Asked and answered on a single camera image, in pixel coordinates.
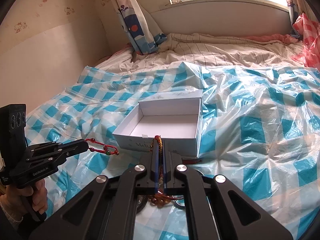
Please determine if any gold chain beaded bracelet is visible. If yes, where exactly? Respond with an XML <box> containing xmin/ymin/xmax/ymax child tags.
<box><xmin>147</xmin><ymin>134</ymin><xmax>186</xmax><ymax>209</ymax></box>

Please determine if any red cord bracelet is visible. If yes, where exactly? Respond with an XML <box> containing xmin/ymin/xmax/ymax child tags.
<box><xmin>85</xmin><ymin>138</ymin><xmax>121</xmax><ymax>156</ymax></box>

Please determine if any white Meltykiss jewelry box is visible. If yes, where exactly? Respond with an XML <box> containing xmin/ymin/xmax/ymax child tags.
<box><xmin>112</xmin><ymin>89</ymin><xmax>202</xmax><ymax>159</ymax></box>

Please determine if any left hand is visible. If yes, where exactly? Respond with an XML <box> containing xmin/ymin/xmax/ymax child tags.
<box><xmin>0</xmin><ymin>178</ymin><xmax>49</xmax><ymax>223</ymax></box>

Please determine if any silver bangle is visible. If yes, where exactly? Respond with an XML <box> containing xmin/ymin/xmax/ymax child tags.
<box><xmin>173</xmin><ymin>196</ymin><xmax>185</xmax><ymax>210</ymax></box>

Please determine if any blue checkered plastic sheet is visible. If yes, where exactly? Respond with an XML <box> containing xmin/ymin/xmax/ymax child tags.
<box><xmin>25</xmin><ymin>63</ymin><xmax>319</xmax><ymax>239</ymax></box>

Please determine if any beige striped bedsheet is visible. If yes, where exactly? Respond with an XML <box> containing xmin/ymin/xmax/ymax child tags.
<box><xmin>96</xmin><ymin>34</ymin><xmax>304</xmax><ymax>74</ymax></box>

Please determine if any blue cartoon curtain left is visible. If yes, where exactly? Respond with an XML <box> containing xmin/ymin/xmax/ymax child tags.
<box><xmin>110</xmin><ymin>0</ymin><xmax>167</xmax><ymax>55</ymax></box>

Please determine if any white headboard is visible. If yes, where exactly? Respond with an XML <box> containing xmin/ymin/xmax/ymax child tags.
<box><xmin>151</xmin><ymin>0</ymin><xmax>292</xmax><ymax>37</ymax></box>

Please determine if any red checkered plastic bag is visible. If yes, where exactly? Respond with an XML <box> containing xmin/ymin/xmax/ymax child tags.
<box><xmin>293</xmin><ymin>13</ymin><xmax>320</xmax><ymax>70</ymax></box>

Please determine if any pink curtain right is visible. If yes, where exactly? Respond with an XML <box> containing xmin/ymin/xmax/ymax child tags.
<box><xmin>286</xmin><ymin>0</ymin><xmax>316</xmax><ymax>38</ymax></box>

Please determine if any black cord bracelet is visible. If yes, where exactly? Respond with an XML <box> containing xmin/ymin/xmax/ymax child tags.
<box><xmin>135</xmin><ymin>194</ymin><xmax>151</xmax><ymax>214</ymax></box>

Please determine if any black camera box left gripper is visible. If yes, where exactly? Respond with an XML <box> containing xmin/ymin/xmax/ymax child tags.
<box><xmin>1</xmin><ymin>104</ymin><xmax>27</xmax><ymax>176</ymax></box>

